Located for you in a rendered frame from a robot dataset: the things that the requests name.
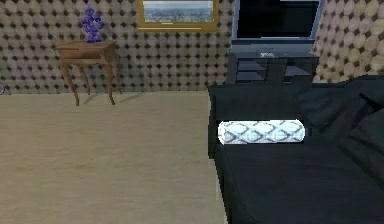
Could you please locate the purple flower ornament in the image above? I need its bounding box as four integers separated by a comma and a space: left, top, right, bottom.
80, 4, 105, 44

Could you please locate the black sofa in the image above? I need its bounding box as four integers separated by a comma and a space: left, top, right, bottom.
207, 74, 384, 224

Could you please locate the grey framed television set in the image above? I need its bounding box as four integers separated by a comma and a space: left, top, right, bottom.
230, 0, 326, 56

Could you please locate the gold framed landscape picture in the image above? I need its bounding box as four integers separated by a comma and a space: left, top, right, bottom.
135, 0, 220, 33

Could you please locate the brown wooden side table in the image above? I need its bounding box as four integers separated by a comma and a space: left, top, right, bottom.
54, 40, 123, 107

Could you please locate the dark grey television stand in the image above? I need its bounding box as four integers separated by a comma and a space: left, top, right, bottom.
226, 50, 320, 85

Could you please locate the white patterned bolster pillow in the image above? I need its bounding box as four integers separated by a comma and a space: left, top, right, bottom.
217, 119, 306, 146

